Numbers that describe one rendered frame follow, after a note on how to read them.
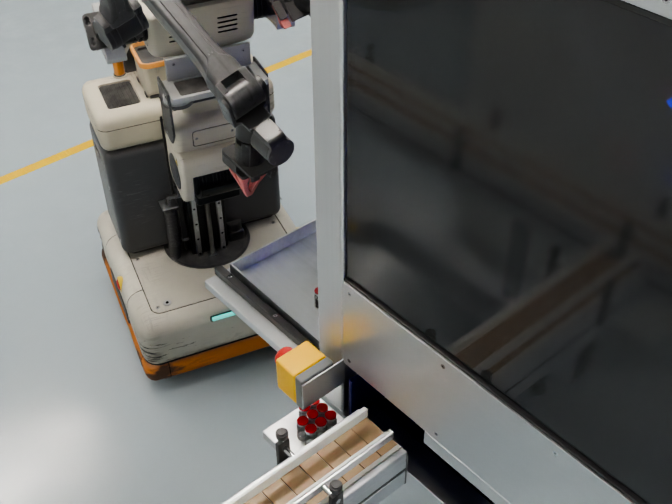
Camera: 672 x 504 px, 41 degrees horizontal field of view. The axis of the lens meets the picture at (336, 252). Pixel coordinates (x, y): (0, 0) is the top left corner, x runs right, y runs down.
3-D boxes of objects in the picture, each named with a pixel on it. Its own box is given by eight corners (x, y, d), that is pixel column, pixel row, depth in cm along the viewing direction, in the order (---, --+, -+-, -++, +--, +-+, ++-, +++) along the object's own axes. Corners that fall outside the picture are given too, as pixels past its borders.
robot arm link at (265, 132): (254, 71, 162) (216, 97, 160) (292, 104, 156) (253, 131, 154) (268, 115, 172) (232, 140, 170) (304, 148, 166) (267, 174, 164)
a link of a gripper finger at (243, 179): (242, 208, 177) (242, 172, 171) (221, 188, 181) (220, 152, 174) (269, 195, 181) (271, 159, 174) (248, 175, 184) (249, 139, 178)
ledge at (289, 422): (367, 446, 160) (367, 439, 159) (311, 486, 154) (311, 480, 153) (317, 400, 168) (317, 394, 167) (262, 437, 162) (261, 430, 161)
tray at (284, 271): (429, 304, 185) (430, 292, 183) (333, 365, 172) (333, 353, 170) (324, 226, 205) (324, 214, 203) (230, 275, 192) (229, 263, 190)
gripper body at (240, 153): (251, 185, 170) (252, 155, 165) (220, 156, 175) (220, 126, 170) (279, 172, 174) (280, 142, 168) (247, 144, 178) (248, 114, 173)
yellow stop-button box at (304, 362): (334, 389, 157) (334, 361, 153) (302, 411, 154) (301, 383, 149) (307, 365, 162) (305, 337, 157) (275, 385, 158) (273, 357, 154)
